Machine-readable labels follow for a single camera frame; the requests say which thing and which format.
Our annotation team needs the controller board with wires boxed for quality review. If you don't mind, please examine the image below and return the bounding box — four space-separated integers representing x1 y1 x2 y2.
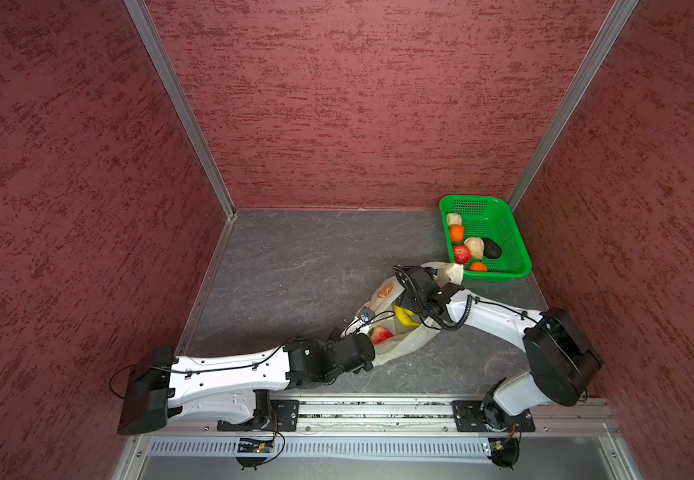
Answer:
488 426 522 470
235 414 287 471

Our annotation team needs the red white apple in bag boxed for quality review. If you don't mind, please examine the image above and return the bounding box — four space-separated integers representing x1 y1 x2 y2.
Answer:
369 326 394 345

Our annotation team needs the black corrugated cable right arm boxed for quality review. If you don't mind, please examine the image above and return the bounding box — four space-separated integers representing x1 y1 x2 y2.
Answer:
392 265 475 332

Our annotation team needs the perforated cable duct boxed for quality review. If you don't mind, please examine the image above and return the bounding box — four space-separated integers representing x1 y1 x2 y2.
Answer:
148 436 491 461

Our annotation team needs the yellow banana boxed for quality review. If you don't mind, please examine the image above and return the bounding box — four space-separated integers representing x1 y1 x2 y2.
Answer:
393 305 420 328

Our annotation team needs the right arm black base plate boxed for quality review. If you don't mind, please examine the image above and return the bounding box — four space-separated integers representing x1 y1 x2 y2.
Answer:
451 400 536 433

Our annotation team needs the green plastic basket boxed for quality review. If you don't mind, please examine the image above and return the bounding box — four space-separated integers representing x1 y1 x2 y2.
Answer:
439 195 532 282

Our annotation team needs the black avocado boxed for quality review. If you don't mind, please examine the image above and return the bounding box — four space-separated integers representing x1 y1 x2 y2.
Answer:
483 238 503 259

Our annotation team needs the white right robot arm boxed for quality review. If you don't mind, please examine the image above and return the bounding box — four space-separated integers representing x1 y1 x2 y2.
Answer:
393 266 602 432

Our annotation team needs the left controller board with wires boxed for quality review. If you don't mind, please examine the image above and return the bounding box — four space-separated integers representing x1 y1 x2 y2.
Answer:
235 414 287 471

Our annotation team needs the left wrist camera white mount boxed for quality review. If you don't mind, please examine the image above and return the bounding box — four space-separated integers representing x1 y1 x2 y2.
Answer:
355 306 376 325

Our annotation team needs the round orange fruit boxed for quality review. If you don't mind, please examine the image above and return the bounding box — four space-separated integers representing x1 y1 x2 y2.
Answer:
449 224 465 244

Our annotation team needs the aluminium corner post left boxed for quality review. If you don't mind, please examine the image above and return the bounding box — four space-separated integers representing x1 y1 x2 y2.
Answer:
124 0 237 222

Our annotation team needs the right controller board with wires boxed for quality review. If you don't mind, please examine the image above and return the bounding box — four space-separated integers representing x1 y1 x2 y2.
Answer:
488 426 522 470

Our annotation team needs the beige round fruit in basket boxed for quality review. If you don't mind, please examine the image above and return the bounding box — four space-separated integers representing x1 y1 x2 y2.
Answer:
446 213 463 227

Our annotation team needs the beige round fruit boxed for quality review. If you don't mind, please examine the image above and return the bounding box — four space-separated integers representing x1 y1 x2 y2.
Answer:
446 213 463 227
463 237 485 260

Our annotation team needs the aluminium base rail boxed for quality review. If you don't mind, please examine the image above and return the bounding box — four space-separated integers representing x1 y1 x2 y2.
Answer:
133 395 621 434

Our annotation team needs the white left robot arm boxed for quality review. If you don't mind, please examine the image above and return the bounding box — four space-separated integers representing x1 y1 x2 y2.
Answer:
117 333 376 436

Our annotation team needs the orange fruit in basket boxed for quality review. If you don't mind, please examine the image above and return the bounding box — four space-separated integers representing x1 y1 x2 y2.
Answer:
469 262 488 272

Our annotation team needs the aluminium corner post right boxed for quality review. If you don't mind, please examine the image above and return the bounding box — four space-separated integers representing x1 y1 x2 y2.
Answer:
507 0 639 211

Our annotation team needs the aluminium corner post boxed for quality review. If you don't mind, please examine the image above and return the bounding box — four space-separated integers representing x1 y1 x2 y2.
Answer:
124 0 237 222
507 0 639 211

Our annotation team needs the translucent yellow plastic bag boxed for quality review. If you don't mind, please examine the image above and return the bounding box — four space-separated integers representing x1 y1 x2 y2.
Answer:
343 262 464 366

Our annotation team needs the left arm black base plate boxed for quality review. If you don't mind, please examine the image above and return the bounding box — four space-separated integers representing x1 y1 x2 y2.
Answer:
217 399 301 433

